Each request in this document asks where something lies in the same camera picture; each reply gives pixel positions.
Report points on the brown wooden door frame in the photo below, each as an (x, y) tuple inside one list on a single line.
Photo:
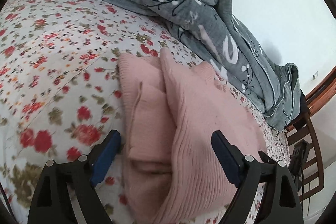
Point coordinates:
[(322, 87)]

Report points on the grey patterned quilt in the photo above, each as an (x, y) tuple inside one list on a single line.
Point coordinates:
[(213, 33)]

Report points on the pink knitted sweater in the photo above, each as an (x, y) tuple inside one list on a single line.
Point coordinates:
[(171, 172)]

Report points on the floral bed sheet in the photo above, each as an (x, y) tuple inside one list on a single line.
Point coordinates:
[(60, 92)]

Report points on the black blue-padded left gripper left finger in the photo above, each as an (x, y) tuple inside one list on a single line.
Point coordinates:
[(51, 201)]

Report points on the brown wooden chair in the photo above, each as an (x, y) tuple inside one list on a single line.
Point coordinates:
[(313, 169)]

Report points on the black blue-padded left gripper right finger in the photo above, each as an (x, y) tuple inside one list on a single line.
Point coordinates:
[(280, 201)]

